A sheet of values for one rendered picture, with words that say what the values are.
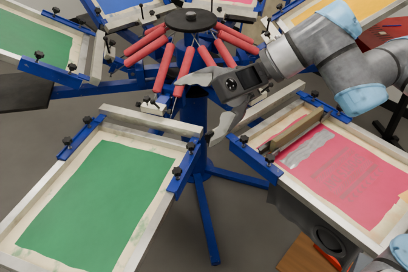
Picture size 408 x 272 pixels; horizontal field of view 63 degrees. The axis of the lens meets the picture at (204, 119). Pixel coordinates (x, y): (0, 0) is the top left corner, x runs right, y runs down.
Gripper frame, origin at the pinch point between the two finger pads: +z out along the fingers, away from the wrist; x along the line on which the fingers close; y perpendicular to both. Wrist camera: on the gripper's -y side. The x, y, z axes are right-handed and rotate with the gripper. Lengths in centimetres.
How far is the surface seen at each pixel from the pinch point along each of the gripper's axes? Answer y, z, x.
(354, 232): 71, -3, -62
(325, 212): 75, 4, -52
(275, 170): 84, 16, -30
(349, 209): 84, -3, -58
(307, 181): 90, 7, -41
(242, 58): 147, 17, 33
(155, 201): 56, 60, -15
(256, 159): 85, 21, -22
